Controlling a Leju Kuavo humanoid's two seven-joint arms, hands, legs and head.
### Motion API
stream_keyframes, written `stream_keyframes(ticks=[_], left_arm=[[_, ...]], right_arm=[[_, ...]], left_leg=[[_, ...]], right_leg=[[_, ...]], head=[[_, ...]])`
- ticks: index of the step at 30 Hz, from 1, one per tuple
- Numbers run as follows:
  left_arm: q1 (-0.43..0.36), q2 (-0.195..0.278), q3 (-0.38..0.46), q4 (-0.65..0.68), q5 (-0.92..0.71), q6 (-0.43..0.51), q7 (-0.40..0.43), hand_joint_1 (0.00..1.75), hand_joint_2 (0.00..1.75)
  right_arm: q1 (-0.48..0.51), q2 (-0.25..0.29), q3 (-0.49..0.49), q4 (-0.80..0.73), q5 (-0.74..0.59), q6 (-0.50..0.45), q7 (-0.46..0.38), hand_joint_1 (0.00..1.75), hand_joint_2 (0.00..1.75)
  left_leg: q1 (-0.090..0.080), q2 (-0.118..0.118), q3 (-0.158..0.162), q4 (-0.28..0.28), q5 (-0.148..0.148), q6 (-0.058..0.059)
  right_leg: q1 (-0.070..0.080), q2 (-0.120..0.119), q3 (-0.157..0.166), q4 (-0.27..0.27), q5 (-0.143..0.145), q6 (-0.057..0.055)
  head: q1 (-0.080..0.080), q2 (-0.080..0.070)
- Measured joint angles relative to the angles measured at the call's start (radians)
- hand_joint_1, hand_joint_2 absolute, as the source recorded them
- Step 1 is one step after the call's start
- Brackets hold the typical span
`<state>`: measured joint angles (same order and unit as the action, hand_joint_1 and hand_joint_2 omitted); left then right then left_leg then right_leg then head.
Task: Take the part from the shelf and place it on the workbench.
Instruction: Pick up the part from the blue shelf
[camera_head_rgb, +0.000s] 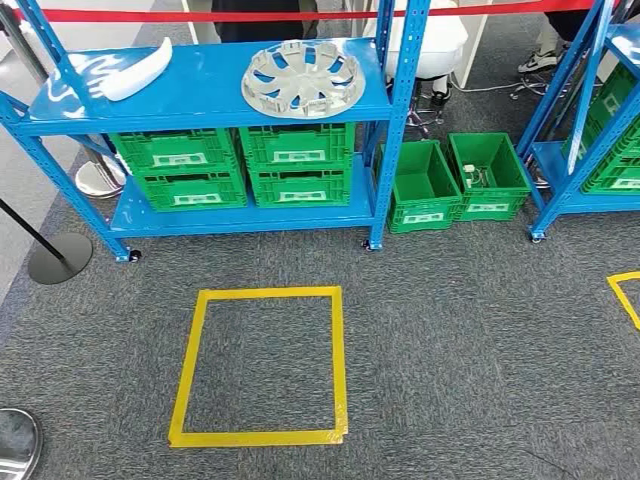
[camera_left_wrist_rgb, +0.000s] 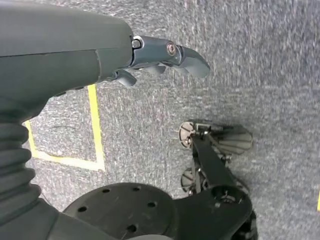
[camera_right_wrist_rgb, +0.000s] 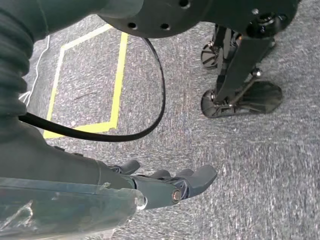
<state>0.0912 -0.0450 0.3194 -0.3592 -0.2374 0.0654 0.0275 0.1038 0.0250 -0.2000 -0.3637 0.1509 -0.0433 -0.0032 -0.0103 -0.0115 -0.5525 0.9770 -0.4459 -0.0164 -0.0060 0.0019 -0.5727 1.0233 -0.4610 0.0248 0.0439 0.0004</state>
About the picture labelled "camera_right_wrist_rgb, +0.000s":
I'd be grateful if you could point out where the yellow floor tape square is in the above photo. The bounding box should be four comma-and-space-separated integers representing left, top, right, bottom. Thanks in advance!
42, 23, 128, 140

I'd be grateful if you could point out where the black robot torso base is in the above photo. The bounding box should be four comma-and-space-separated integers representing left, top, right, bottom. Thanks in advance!
97, 0, 302, 39

